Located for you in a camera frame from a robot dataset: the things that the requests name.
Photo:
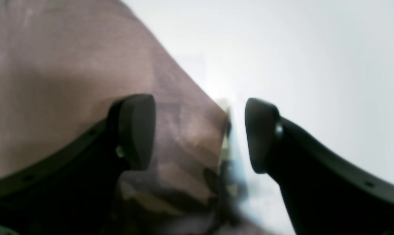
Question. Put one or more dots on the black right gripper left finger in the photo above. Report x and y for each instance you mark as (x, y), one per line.
(70, 192)

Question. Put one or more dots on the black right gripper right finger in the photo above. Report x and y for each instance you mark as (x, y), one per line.
(323, 193)

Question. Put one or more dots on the mauve T-shirt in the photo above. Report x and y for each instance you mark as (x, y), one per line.
(63, 63)

